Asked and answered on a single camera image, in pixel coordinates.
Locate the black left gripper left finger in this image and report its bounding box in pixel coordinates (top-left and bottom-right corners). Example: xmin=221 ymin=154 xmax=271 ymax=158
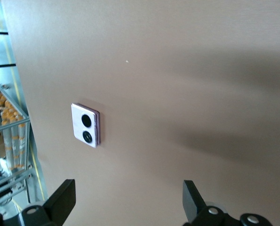
xmin=43 ymin=178 xmax=76 ymax=226

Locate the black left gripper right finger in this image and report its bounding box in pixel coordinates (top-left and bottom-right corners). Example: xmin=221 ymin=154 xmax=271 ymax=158
xmin=182 ymin=179 xmax=206 ymax=224

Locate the grey roll with orange bands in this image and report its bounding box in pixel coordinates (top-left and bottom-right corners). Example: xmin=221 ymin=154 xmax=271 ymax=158
xmin=11 ymin=126 xmax=21 ymax=169
xmin=2 ymin=127 xmax=13 ymax=169
xmin=18 ymin=124 xmax=28 ymax=168

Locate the aluminium shelf frame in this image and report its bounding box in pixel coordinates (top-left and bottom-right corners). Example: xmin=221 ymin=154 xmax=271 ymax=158
xmin=0 ymin=84 xmax=32 ymax=212

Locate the white flip phone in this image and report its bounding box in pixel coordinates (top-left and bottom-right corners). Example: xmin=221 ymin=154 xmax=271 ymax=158
xmin=71 ymin=103 xmax=101 ymax=149

